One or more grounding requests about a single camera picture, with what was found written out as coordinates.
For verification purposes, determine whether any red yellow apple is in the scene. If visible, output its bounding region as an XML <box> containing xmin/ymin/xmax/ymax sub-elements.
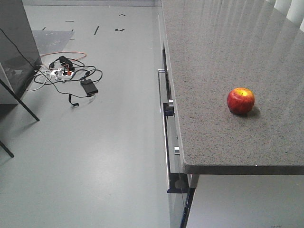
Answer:
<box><xmin>227</xmin><ymin>87</ymin><xmax>255</xmax><ymax>115</ymax></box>

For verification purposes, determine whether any black power adapter brick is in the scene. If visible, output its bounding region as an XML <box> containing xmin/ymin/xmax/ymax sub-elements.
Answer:
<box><xmin>80</xmin><ymin>79</ymin><xmax>98</xmax><ymax>95</ymax></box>

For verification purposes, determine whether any grey stone kitchen counter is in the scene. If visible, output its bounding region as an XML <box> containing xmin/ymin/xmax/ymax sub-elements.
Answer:
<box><xmin>157</xmin><ymin>0</ymin><xmax>304</xmax><ymax>228</ymax></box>

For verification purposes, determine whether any white power strip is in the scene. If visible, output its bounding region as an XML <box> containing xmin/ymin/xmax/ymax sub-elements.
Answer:
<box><xmin>50</xmin><ymin>68</ymin><xmax>74</xmax><ymax>80</ymax></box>

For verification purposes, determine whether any dark grey cabinet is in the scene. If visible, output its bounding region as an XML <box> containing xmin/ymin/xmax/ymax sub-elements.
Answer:
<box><xmin>0</xmin><ymin>0</ymin><xmax>41</xmax><ymax>105</ymax></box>

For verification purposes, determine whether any black stand leg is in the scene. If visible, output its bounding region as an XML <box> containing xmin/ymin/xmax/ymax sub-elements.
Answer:
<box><xmin>0</xmin><ymin>79</ymin><xmax>40</xmax><ymax>122</ymax></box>

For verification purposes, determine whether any orange cable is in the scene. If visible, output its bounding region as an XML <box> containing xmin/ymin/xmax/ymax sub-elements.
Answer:
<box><xmin>39</xmin><ymin>51</ymin><xmax>87</xmax><ymax>63</ymax></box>

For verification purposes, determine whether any black floor cable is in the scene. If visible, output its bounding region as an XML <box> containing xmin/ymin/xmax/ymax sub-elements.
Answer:
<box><xmin>33</xmin><ymin>57</ymin><xmax>103</xmax><ymax>108</ymax></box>

